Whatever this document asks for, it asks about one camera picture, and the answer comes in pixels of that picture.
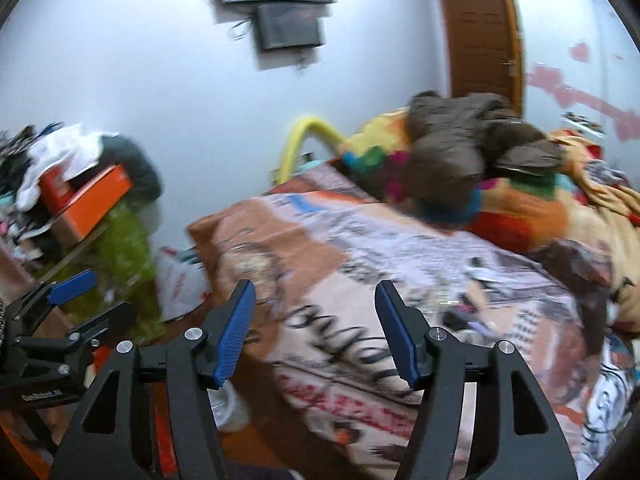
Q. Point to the dark grey cloth bundle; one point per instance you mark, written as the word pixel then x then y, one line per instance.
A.
pixel 132 165

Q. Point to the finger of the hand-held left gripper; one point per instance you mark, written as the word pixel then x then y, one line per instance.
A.
pixel 107 321
pixel 75 286

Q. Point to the brown padded jacket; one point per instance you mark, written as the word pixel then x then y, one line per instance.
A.
pixel 450 145

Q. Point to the yellow curved tube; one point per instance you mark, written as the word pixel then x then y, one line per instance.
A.
pixel 300 130

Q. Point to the newspaper print bedsheet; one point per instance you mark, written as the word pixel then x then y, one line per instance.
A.
pixel 325 260

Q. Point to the clear plastic bag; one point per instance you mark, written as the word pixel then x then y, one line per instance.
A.
pixel 230 405

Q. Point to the colourful patchwork blanket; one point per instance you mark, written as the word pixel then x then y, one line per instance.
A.
pixel 505 225

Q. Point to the brown wooden door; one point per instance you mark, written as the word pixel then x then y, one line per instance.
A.
pixel 475 25

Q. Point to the grey crumpled cloth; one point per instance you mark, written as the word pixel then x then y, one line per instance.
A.
pixel 612 177

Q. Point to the green plastic bag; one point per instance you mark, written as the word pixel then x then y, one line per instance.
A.
pixel 125 260

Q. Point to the pile of mixed clothes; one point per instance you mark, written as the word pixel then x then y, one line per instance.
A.
pixel 15 210

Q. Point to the pink heart wall stickers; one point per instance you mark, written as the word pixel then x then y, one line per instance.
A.
pixel 565 85

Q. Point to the black box under television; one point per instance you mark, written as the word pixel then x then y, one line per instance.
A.
pixel 287 27

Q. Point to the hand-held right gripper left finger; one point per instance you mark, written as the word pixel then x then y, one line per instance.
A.
pixel 235 332

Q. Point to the white cloth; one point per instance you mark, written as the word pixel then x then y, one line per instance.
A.
pixel 60 152

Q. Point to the small dark object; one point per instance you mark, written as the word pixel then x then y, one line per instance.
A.
pixel 457 319

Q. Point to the white printed plastic bag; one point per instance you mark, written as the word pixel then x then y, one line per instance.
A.
pixel 182 285

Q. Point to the orange cardboard box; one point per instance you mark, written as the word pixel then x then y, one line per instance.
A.
pixel 95 200

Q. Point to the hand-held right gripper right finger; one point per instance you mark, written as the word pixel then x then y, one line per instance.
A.
pixel 395 332

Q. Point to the dark brown cloth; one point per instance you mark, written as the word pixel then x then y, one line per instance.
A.
pixel 580 270

